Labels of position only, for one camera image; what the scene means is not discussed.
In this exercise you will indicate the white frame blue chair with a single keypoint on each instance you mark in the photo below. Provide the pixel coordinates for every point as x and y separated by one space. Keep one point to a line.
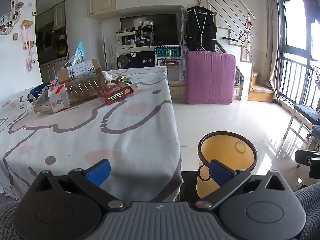
307 111

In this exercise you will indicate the teal sign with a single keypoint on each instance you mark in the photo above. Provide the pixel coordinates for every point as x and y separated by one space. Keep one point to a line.
167 52

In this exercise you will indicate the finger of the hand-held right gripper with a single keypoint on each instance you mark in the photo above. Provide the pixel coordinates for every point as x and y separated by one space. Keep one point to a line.
303 157

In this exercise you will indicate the white tissue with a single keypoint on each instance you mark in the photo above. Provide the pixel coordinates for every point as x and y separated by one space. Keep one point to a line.
108 77

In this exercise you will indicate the beige curtain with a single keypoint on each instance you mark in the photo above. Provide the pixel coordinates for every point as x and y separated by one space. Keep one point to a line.
273 42

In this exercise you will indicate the blue drink can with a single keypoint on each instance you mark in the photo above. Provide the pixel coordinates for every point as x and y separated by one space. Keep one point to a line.
37 92

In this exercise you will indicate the pink hanging wall decoration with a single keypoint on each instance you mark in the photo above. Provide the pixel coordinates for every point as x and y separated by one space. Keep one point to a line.
30 47

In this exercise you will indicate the gold foil wrapper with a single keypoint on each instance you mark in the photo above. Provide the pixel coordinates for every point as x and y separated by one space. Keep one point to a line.
122 80

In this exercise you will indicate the yellow bin with brown rim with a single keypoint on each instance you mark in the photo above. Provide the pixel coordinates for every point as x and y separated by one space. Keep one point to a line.
225 150

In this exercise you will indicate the shelf rack with bottles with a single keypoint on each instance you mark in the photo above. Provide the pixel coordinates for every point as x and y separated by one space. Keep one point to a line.
132 36

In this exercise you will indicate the wall photo collage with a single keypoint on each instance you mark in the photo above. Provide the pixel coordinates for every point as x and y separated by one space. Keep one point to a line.
8 15

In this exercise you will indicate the white perforated cabinet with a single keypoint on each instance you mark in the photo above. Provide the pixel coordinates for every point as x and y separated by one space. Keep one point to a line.
175 72

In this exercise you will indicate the black balcony railing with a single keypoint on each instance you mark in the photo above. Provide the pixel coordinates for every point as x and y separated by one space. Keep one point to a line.
295 77

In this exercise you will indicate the low wooden cabinet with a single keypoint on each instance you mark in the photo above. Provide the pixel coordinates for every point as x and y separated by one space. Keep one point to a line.
177 91

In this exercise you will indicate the black chalkboard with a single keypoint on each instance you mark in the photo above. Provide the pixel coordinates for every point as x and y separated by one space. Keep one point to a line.
140 60

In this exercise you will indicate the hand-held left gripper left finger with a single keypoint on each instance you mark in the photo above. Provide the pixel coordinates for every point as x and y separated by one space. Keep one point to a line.
98 172

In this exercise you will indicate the brown cardboard box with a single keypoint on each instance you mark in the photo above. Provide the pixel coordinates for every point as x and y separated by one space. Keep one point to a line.
80 71

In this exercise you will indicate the black vest white trim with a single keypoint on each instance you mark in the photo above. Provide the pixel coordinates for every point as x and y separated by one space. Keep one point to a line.
201 30

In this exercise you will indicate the pink fabric cover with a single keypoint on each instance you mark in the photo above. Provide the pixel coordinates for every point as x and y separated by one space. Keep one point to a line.
210 77

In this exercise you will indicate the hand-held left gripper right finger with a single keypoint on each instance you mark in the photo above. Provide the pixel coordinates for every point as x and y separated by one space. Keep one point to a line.
220 173

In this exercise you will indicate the clear plastic bottle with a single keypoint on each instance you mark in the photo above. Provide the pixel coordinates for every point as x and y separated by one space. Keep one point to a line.
75 92

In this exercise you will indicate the person's grey knit clothing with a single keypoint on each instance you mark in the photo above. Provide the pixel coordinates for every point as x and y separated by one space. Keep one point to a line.
308 205

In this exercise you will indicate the wooden staircase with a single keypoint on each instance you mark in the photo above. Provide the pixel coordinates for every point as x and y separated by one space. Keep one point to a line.
257 85

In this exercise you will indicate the cream upper cabinet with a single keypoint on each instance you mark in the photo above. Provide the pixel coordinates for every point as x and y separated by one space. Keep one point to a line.
101 0

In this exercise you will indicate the stair railing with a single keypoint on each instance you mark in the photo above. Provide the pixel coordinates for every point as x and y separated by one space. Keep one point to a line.
225 2

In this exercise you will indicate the white cartoon printed tablecloth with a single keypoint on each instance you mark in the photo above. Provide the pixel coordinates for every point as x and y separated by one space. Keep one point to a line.
100 130

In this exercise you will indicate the red snack packet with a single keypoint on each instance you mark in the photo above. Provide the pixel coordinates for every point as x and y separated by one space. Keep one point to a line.
115 93

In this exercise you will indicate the blue clear plastic bag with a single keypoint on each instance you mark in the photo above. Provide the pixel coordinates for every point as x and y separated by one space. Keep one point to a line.
79 53

